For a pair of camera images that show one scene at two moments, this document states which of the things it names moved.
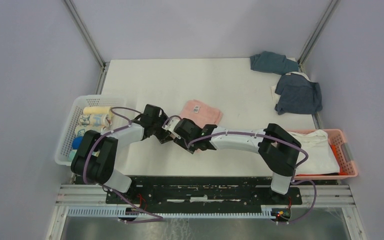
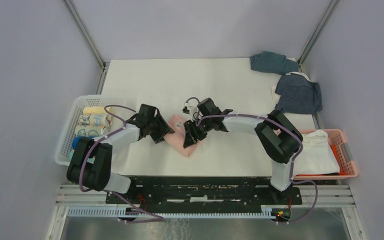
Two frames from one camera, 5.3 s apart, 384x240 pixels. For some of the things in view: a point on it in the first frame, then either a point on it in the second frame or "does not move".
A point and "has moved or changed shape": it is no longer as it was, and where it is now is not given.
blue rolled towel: x=76 y=142 does not move
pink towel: x=202 y=113 has moved or changed shape
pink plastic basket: x=343 y=151 does not move
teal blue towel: x=273 y=62 does not move
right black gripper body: x=189 y=146 to x=200 y=131
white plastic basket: x=120 y=117 does not move
